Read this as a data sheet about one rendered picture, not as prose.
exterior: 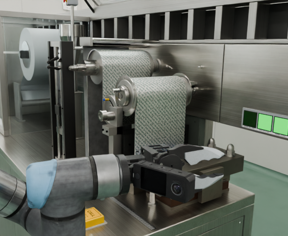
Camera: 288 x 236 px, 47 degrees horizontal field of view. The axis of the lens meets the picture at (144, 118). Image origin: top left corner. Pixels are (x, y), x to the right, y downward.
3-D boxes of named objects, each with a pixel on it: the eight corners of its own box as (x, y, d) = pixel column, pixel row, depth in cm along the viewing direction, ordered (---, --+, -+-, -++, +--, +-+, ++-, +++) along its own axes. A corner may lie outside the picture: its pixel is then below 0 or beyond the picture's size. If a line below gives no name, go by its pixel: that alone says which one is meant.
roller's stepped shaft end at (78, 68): (67, 71, 132) (67, 63, 131) (81, 71, 135) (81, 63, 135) (70, 72, 129) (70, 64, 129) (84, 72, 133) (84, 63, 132)
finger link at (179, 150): (199, 138, 62) (156, 149, 60) (203, 140, 61) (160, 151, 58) (201, 161, 63) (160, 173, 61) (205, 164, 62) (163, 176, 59)
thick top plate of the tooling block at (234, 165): (132, 179, 115) (132, 163, 113) (212, 158, 137) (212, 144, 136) (160, 196, 102) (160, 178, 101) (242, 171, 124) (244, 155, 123)
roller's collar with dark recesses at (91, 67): (79, 75, 137) (79, 59, 136) (92, 74, 140) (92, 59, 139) (86, 76, 132) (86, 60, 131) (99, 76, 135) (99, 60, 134)
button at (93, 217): (73, 219, 101) (73, 212, 101) (94, 213, 105) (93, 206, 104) (83, 230, 95) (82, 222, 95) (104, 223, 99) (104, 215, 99)
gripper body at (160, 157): (167, 142, 67) (110, 147, 63) (187, 152, 59) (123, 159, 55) (167, 177, 68) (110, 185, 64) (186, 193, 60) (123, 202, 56)
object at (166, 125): (134, 160, 119) (134, 110, 115) (183, 150, 132) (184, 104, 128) (135, 160, 119) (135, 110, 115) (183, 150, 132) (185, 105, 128)
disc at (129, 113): (114, 112, 126) (114, 73, 123) (115, 112, 126) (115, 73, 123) (136, 119, 114) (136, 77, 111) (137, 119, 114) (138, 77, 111)
